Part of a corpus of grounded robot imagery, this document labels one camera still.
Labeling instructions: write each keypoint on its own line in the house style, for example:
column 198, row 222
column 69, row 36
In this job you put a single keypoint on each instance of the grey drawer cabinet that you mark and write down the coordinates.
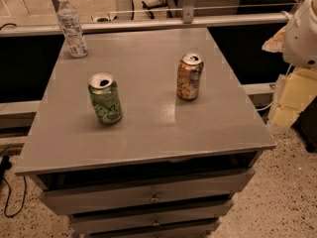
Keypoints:
column 170, row 166

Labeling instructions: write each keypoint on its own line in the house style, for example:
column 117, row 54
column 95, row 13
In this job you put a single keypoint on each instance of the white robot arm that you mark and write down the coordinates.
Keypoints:
column 300, row 37

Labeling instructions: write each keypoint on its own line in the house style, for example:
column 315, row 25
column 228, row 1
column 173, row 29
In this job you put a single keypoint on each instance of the clear plastic water bottle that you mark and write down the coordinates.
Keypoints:
column 69, row 23

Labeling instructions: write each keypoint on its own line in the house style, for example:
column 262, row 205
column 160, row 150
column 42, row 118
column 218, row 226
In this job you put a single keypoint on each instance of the grey metal railing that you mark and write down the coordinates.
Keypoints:
column 129, row 26

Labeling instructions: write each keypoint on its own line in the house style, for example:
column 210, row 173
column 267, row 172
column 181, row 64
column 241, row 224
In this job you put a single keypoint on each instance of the green soda can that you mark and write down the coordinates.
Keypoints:
column 104, row 97

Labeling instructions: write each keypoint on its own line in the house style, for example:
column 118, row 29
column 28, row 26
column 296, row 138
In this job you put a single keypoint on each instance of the orange soda can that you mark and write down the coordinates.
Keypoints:
column 189, row 72

